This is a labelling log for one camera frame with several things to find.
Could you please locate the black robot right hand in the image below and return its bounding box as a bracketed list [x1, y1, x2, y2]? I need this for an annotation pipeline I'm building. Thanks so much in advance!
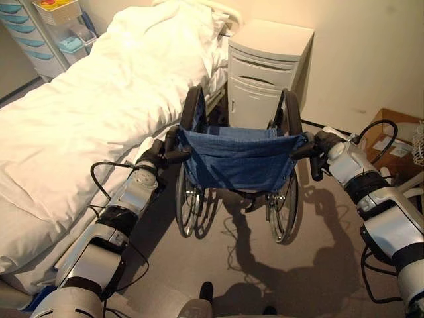
[297, 127, 348, 182]

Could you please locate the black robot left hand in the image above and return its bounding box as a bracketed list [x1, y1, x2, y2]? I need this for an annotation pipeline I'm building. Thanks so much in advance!
[136, 125, 192, 172]

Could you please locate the blue seat wheelchair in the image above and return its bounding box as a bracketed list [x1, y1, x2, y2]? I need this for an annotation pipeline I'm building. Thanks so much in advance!
[164, 84, 316, 245]

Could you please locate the hospital bed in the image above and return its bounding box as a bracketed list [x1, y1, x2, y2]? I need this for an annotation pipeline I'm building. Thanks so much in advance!
[0, 0, 244, 313]

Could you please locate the brown cardboard box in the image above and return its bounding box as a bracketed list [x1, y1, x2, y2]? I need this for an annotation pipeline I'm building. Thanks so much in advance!
[365, 108, 424, 187]

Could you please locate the white duvet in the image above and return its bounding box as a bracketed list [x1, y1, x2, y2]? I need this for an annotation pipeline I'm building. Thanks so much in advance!
[0, 0, 231, 268]

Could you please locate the white bedside cabinet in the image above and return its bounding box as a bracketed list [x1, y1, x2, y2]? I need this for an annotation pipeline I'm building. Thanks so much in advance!
[226, 19, 315, 131]

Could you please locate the clear side bin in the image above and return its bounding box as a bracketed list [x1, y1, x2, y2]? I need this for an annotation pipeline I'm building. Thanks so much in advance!
[75, 27, 99, 48]

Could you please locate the light blue side bin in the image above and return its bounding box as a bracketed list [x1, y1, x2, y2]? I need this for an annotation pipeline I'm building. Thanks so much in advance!
[58, 36, 81, 54]

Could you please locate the dark robot left foot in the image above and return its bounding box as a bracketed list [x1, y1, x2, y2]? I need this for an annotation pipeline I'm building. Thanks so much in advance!
[199, 281, 215, 304]

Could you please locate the grey robot torso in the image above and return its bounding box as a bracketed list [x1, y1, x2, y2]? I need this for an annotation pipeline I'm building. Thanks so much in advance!
[178, 297, 213, 318]

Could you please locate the white cart with blue drawers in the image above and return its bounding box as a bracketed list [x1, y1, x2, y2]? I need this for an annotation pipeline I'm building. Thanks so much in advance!
[0, 0, 100, 83]

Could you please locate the white bin with yellow label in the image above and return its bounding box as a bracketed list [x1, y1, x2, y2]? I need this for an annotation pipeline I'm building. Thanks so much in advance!
[32, 0, 83, 27]

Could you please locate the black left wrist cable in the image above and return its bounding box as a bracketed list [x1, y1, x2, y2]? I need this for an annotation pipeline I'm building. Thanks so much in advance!
[90, 160, 142, 203]

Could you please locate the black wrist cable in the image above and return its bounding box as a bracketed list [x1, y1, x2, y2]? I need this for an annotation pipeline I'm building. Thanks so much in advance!
[356, 119, 399, 164]
[90, 160, 142, 203]

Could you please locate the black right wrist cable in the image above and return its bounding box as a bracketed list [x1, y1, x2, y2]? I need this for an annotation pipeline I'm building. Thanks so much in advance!
[356, 119, 399, 164]

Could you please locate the white wire mesh object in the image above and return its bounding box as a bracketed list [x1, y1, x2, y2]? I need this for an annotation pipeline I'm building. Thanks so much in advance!
[410, 120, 424, 166]

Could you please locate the white tubular frame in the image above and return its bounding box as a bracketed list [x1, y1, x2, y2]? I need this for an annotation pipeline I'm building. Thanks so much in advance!
[379, 165, 424, 201]

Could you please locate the black left elbow cable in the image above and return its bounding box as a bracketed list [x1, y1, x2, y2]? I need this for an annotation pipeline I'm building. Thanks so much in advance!
[99, 240, 150, 318]

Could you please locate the black elbow cable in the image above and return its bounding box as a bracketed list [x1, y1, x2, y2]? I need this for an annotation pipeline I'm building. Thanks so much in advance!
[360, 244, 413, 305]
[99, 240, 150, 318]

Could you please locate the black right elbow cable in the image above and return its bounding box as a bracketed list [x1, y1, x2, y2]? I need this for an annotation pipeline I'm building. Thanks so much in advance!
[360, 244, 413, 305]

